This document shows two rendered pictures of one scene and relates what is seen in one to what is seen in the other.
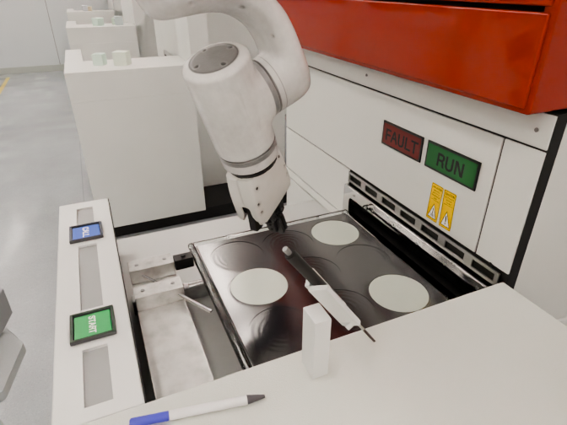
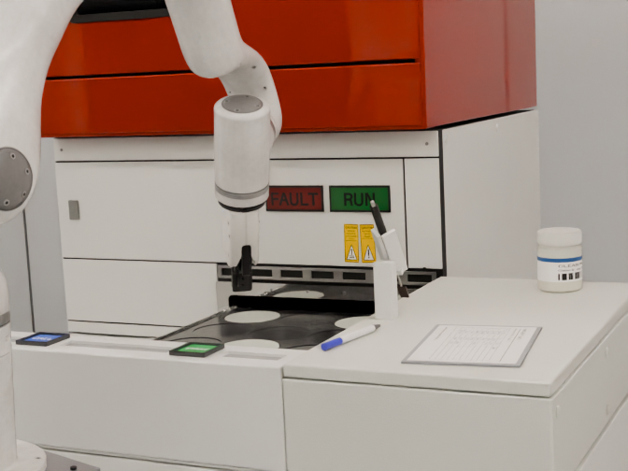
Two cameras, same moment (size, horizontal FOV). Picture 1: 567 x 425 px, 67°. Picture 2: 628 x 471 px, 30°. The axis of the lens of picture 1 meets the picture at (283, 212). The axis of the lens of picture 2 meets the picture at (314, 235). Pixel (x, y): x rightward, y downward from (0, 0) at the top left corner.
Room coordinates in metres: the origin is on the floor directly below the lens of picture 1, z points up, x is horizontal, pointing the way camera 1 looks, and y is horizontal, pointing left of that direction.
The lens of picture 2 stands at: (-0.86, 1.15, 1.34)
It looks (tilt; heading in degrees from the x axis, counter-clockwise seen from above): 8 degrees down; 319
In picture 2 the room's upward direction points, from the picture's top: 3 degrees counter-clockwise
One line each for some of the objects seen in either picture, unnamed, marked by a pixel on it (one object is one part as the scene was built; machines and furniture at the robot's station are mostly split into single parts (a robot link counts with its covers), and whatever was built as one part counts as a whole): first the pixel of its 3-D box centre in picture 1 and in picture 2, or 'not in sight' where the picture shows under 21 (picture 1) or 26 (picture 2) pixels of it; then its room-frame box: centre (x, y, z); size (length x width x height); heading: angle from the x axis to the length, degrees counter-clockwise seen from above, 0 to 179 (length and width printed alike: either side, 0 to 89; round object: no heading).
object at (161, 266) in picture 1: (151, 267); not in sight; (0.65, 0.25, 0.89); 0.08 x 0.03 x 0.03; 114
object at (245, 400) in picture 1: (199, 409); (352, 335); (0.30, 0.09, 0.97); 0.14 x 0.01 x 0.01; 104
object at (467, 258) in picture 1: (408, 217); (322, 275); (0.73, -0.24, 0.96); 0.44 x 0.01 x 0.02; 24
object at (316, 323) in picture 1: (329, 320); (389, 271); (0.36, -0.05, 1.03); 0.06 x 0.04 x 0.13; 114
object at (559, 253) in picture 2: not in sight; (559, 259); (0.29, -0.36, 1.01); 0.07 x 0.07 x 0.10
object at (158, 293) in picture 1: (159, 293); not in sight; (0.58, 0.21, 0.89); 0.08 x 0.03 x 0.03; 114
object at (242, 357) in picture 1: (216, 300); not in sight; (0.56, 0.11, 0.90); 0.38 x 0.01 x 0.01; 24
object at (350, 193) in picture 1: (402, 245); (323, 309); (0.73, -0.24, 0.89); 0.44 x 0.02 x 0.10; 24
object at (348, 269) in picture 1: (312, 273); (278, 335); (0.63, -0.05, 0.90); 0.34 x 0.34 x 0.01; 24
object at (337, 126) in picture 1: (364, 157); (238, 239); (0.90, -0.18, 1.02); 0.82 x 0.03 x 0.40; 24
